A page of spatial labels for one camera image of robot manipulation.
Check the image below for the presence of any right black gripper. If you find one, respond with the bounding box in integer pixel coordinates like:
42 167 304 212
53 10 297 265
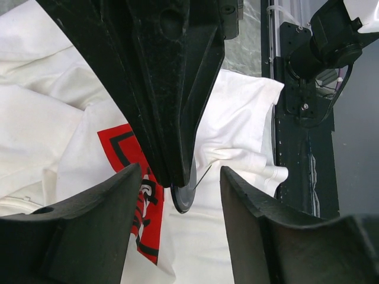
127 0 244 187

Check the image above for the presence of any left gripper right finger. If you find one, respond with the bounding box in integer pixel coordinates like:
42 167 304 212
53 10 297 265
220 166 378 283

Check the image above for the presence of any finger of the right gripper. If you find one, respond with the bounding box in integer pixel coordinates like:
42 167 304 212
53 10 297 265
38 1 172 187

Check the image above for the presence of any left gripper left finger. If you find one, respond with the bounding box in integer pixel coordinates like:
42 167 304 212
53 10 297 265
1 164 142 283

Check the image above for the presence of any blue round brooch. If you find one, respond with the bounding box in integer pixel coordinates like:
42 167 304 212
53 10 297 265
170 158 212 214

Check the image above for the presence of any white Coca-Cola t-shirt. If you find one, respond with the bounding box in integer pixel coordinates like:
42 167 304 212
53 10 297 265
1 1 288 283

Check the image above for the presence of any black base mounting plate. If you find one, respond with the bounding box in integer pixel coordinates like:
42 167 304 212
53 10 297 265
260 0 340 218

